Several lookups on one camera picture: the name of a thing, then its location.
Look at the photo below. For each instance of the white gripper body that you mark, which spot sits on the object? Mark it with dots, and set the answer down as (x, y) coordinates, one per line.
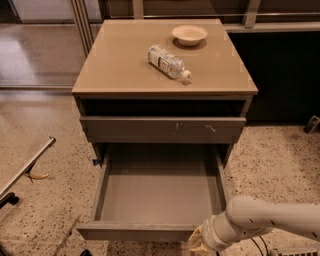
(209, 233)

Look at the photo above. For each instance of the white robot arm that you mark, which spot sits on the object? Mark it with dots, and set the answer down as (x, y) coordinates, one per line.
(246, 217)

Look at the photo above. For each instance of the small dark device on floor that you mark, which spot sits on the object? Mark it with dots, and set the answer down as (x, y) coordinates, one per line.
(312, 124)

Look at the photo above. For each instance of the grey top drawer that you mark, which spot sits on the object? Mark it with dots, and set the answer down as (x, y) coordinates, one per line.
(196, 130)

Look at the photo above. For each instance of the clear plastic water bottle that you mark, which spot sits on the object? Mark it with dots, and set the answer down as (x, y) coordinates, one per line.
(168, 63)

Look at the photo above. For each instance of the black caster wheel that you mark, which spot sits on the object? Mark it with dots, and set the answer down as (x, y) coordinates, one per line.
(9, 198)

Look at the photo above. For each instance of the metal bar with hook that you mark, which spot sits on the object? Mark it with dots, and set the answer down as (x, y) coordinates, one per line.
(27, 166)

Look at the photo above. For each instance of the white ceramic bowl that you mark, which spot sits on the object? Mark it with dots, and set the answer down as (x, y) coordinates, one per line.
(189, 35)

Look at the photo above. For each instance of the grey drawer cabinet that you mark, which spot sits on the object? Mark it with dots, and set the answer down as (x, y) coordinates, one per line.
(117, 80)

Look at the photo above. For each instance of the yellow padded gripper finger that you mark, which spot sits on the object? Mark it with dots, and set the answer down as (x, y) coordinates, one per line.
(199, 241)

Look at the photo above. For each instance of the grey drawer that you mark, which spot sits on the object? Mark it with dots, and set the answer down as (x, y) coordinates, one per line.
(196, 130)
(156, 192)

